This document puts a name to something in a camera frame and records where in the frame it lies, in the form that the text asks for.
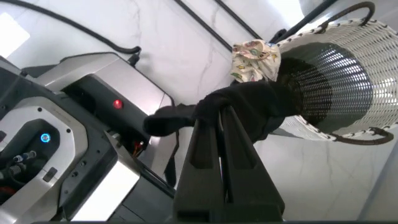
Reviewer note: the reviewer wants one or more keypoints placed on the white laundry basket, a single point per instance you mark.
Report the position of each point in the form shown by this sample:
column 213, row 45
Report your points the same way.
column 357, row 77

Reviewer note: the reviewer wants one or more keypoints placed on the cream printed garment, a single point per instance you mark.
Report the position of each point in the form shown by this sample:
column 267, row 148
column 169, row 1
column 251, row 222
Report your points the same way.
column 255, row 60

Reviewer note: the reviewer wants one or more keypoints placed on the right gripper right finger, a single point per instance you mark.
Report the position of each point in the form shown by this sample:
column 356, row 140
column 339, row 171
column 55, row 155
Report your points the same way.
column 252, row 189

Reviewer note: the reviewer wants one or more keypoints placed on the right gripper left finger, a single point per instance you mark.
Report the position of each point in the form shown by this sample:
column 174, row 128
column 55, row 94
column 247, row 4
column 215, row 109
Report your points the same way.
column 199, row 186

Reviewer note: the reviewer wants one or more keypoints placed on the black garment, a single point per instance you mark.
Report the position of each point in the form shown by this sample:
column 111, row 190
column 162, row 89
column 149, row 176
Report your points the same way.
column 248, row 99

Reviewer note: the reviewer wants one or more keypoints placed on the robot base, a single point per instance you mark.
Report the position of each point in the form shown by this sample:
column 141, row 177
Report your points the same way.
column 109, row 74

